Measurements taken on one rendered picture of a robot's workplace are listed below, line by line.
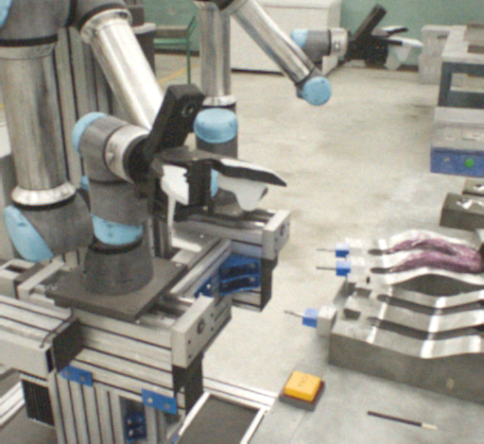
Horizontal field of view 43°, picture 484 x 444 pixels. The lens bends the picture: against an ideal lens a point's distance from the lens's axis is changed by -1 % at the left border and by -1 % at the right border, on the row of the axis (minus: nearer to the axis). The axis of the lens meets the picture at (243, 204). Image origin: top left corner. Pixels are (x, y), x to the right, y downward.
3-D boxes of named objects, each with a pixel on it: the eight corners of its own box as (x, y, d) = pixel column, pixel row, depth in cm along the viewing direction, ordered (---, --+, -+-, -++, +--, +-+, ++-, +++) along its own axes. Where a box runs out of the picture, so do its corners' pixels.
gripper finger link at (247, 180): (285, 213, 80) (216, 201, 81) (291, 169, 78) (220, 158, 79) (282, 221, 77) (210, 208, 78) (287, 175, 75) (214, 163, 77)
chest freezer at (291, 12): (338, 68, 840) (342, -4, 803) (325, 80, 774) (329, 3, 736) (233, 60, 888) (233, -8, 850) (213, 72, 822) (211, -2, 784)
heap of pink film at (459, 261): (390, 276, 169) (393, 250, 166) (385, 246, 185) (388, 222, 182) (489, 281, 166) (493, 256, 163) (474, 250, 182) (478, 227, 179)
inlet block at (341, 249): (316, 261, 183) (317, 245, 181) (316, 253, 188) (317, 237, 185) (360, 264, 182) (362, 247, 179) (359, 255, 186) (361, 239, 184)
